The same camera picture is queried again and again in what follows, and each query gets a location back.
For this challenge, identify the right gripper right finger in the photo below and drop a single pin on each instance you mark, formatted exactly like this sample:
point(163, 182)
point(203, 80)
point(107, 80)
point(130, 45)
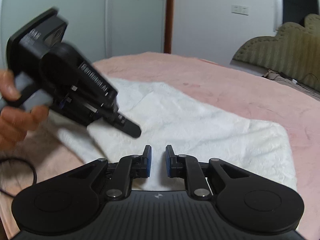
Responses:
point(243, 199)

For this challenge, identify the brown wooden door frame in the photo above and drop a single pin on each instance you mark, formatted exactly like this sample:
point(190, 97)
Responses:
point(168, 26)

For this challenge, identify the pink bed blanket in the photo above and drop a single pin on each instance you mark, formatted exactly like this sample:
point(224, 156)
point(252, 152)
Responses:
point(234, 91)

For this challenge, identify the white pants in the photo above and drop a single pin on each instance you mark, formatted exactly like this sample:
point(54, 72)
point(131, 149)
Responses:
point(169, 117)

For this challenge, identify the person's left hand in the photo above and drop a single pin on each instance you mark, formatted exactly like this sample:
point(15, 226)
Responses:
point(15, 123)

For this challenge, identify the dark window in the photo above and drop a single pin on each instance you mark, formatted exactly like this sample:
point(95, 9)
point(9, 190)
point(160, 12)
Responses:
point(296, 10)

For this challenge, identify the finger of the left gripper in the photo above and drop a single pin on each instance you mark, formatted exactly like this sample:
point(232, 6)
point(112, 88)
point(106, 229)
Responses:
point(125, 125)

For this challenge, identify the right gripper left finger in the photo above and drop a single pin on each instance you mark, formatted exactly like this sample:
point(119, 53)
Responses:
point(72, 200)

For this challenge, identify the glass wardrobe door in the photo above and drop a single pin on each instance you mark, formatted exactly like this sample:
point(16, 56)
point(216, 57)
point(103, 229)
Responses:
point(98, 28)

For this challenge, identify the white wall switch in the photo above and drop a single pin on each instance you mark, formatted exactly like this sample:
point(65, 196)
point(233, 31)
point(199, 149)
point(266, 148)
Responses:
point(239, 9)

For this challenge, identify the olive green headboard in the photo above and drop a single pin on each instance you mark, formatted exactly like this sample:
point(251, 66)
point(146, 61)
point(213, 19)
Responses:
point(294, 51)

